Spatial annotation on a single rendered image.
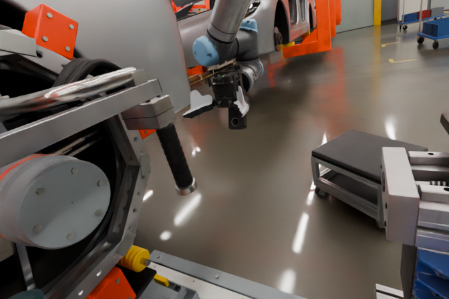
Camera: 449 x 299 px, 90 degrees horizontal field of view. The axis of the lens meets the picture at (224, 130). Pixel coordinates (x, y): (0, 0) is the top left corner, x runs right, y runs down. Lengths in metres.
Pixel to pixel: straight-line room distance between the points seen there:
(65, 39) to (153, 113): 0.27
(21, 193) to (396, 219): 0.51
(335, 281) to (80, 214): 1.03
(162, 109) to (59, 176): 0.18
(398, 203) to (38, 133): 0.47
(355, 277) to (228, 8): 1.12
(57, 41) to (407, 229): 0.69
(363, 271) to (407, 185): 0.88
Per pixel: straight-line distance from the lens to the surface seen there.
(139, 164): 0.67
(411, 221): 0.42
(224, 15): 0.56
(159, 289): 1.06
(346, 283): 1.22
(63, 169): 0.41
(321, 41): 3.76
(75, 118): 0.36
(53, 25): 0.60
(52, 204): 0.41
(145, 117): 0.42
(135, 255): 0.75
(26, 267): 0.71
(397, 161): 0.46
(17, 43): 0.56
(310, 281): 1.21
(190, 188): 0.48
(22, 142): 0.34
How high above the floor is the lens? 1.02
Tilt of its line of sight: 22 degrees down
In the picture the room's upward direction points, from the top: 14 degrees counter-clockwise
